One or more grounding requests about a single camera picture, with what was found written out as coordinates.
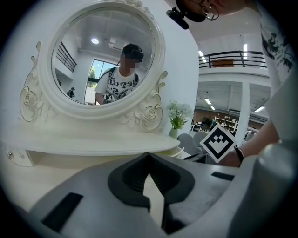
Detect group of low ceiling lights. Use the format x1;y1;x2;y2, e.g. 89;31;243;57
197;96;266;113

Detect person's glasses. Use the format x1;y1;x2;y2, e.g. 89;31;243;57
190;0;220;21

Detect white storage shelf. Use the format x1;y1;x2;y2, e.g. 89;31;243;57
214;116;239;137

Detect black wristband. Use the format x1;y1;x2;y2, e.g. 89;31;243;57
233;144;245;168

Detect grey shell chair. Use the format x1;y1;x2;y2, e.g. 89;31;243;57
176;132;201;156
193;131;209;146

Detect person's right forearm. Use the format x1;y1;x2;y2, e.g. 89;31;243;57
220;118;280;168

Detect black head camera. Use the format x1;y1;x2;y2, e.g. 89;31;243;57
166;7;190;30

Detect black head mount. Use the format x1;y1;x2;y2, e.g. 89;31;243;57
174;0;207;23

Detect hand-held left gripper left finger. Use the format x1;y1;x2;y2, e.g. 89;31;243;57
29;152;168;238

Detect white vanity table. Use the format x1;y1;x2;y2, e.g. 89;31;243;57
0;0;186;212

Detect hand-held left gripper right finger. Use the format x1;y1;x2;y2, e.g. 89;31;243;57
149;152;240;234

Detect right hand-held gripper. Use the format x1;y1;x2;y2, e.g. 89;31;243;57
199;124;237;164

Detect oval white framed mirror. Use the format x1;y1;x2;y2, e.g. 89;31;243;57
20;0;169;134

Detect white pillar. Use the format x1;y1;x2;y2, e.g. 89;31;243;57
241;81;251;146

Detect person's white printed shirt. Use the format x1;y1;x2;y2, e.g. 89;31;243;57
255;4;294;98

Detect black balcony railing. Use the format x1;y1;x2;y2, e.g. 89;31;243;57
199;51;268;69

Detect brown board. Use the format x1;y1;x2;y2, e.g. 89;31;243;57
212;59;235;68

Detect person's head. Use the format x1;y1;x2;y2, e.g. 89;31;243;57
183;0;247;17

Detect white flower bouquet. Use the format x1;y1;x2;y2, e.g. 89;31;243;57
166;99;194;130

